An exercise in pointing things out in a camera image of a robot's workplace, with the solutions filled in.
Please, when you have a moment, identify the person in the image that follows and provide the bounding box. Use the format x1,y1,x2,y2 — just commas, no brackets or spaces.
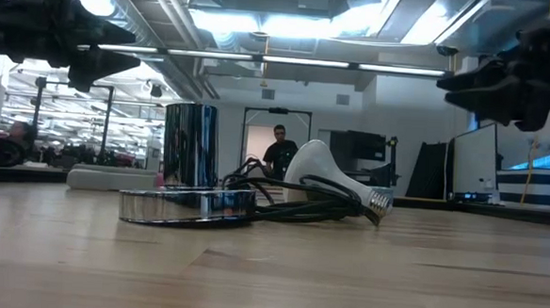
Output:
261,122,302,183
5,120,40,151

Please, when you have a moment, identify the yellow cable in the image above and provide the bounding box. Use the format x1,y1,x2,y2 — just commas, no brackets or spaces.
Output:
519,0,550,206

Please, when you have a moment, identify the black metal table frame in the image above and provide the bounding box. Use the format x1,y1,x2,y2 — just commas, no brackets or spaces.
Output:
0,160,550,227

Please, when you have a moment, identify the white board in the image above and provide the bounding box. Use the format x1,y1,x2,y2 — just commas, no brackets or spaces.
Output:
448,118,502,198

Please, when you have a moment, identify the ceiling light strip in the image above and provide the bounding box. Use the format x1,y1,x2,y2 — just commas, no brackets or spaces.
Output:
74,41,455,79

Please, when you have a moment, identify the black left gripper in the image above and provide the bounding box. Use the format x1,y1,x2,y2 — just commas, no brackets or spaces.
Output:
0,0,145,97

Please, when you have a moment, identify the black lamp power cord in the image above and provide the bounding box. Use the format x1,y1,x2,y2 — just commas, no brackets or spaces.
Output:
218,155,385,229

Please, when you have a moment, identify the black gantry frame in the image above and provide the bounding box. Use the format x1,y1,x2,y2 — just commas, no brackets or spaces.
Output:
237,105,315,186
27,75,117,166

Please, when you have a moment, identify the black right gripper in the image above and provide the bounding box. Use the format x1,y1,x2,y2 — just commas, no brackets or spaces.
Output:
433,9,550,135

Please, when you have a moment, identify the black panel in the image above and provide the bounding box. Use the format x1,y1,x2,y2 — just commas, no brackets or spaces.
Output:
404,138,449,200

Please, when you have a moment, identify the white light bulb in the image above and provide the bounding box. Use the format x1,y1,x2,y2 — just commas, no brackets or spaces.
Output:
281,137,398,223

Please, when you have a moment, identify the chrome lamp base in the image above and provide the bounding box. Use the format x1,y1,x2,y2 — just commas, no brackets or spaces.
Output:
117,99,264,233

